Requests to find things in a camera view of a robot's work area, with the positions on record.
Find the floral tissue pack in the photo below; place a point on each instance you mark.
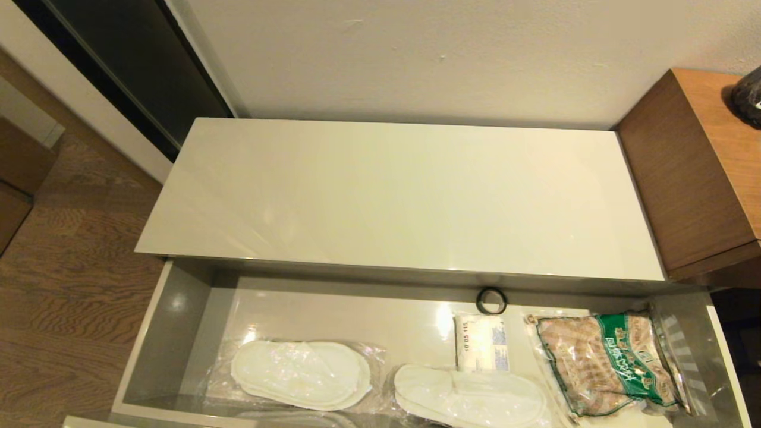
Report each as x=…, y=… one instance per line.
x=481, y=345

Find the white slippers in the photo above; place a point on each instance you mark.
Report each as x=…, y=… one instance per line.
x=300, y=374
x=469, y=395

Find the glossy white drawer cabinet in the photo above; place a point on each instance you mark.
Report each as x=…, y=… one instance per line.
x=416, y=196

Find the black tape roll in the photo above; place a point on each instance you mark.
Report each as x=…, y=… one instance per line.
x=479, y=300

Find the green snack bag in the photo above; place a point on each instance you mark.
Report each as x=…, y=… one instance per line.
x=606, y=362

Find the dark sliding door panel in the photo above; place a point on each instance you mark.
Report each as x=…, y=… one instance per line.
x=137, y=65

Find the brown wooden side cabinet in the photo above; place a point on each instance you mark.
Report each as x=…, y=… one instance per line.
x=684, y=178

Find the brown wooden furniture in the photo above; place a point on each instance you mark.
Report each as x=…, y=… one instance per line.
x=18, y=172

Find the dark round object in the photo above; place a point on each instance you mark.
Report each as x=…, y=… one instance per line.
x=750, y=98

